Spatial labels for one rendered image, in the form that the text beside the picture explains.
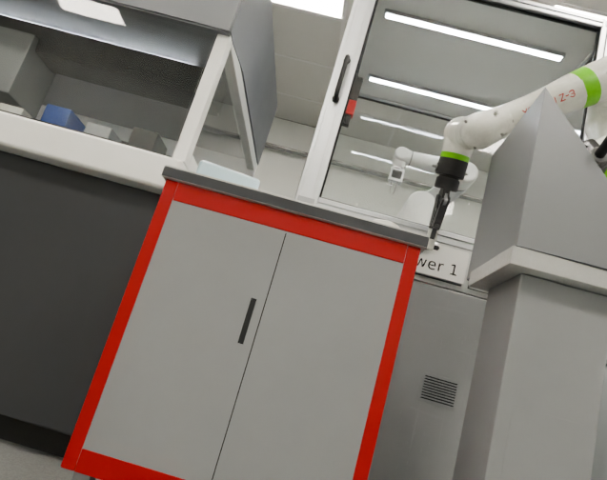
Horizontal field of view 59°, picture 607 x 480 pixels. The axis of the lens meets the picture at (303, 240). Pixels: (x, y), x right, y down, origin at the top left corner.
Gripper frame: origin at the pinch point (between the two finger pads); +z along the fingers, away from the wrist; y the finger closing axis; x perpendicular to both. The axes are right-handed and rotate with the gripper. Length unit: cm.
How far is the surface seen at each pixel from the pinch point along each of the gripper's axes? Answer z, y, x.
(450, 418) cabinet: 52, 10, 20
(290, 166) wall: -22, -353, -90
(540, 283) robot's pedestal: 1, 60, 14
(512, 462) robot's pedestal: 35, 73, 14
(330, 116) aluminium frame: -32, -20, -43
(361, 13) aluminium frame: -75, -36, -43
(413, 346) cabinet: 34.7, 3.7, 3.5
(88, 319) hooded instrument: 48, 27, -93
